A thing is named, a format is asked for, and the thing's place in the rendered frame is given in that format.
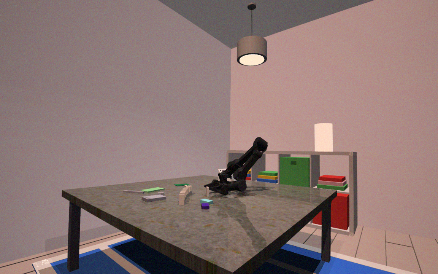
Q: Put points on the light blue rectangular block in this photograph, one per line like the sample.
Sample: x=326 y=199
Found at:
x=206 y=201

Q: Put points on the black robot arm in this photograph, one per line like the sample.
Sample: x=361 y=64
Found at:
x=240 y=167

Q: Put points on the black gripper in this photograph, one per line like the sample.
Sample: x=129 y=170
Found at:
x=222 y=188

